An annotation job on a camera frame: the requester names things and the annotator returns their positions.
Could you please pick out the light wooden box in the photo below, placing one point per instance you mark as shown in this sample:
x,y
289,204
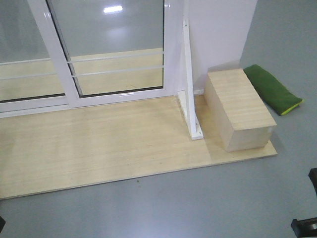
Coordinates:
x,y
241,117

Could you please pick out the white framed sliding glass door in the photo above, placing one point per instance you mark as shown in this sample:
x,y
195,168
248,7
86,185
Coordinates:
x,y
111,51

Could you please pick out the white triangular support bracket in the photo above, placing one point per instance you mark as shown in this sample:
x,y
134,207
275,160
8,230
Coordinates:
x,y
186,93

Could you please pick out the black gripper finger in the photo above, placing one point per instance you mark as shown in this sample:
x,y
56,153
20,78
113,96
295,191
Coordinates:
x,y
313,177
305,228

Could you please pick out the light wooden platform board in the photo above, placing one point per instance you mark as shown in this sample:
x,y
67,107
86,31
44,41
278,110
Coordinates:
x,y
72,148

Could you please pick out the white fixed glass door panel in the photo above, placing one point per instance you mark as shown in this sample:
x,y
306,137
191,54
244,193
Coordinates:
x,y
29,82

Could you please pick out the green folded cushion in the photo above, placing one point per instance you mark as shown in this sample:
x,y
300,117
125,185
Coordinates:
x,y
271,90

